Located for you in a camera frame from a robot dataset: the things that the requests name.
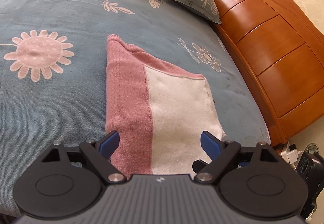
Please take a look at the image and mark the small desk fan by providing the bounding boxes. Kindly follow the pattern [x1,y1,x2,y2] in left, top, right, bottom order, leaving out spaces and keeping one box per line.
[304,142,320,154]

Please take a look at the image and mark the white power strip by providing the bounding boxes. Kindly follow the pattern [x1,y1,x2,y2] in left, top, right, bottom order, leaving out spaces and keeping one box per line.
[279,142,303,170]

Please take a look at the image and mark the blue floral bed sheet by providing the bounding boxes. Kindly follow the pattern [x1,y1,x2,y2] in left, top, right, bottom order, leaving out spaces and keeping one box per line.
[1,0,270,216]

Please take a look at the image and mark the wooden headboard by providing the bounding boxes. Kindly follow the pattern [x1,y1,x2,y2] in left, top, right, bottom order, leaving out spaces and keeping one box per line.
[212,0,323,145]

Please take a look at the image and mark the pink and cream sweater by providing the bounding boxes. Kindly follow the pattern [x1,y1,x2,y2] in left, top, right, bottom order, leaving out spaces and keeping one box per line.
[106,35,225,177]

